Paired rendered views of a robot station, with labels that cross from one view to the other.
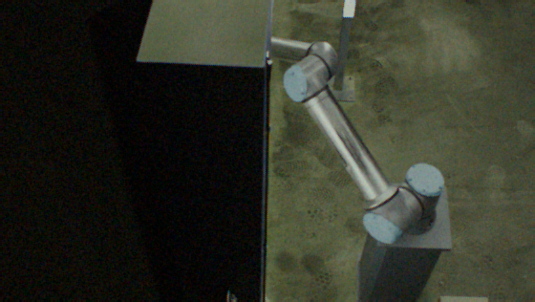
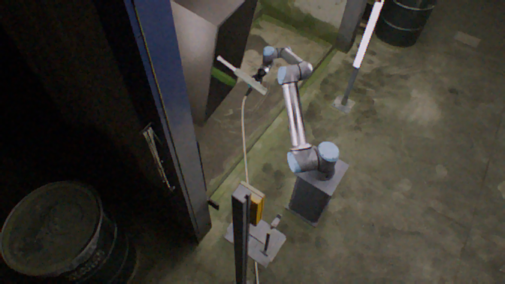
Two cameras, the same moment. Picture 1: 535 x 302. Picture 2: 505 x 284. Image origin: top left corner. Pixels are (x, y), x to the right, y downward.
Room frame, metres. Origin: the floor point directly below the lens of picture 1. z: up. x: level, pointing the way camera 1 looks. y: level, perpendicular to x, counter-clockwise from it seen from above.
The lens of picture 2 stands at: (0.09, -0.77, 2.85)
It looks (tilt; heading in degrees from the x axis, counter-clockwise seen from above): 51 degrees down; 31
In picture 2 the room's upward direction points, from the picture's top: 2 degrees clockwise
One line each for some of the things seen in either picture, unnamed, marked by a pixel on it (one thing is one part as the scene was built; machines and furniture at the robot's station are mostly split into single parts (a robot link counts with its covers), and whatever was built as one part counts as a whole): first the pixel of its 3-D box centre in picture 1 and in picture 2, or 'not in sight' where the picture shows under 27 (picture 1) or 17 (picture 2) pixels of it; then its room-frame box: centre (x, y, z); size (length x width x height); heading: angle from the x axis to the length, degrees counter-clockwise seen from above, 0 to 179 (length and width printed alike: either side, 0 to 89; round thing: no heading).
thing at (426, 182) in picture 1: (420, 190); (325, 156); (1.44, -0.59, 0.83); 0.17 x 0.15 x 0.18; 135
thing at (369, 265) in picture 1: (398, 252); (314, 188); (1.44, -0.60, 0.32); 0.31 x 0.31 x 0.64; 87
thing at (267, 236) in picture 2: not in sight; (257, 224); (0.73, -0.46, 0.95); 0.26 x 0.15 x 0.32; 87
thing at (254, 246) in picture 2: not in sight; (254, 237); (0.71, -0.46, 0.78); 0.31 x 0.23 x 0.01; 87
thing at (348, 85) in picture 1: (337, 88); (343, 104); (2.71, -0.41, 0.01); 0.20 x 0.20 x 0.01; 87
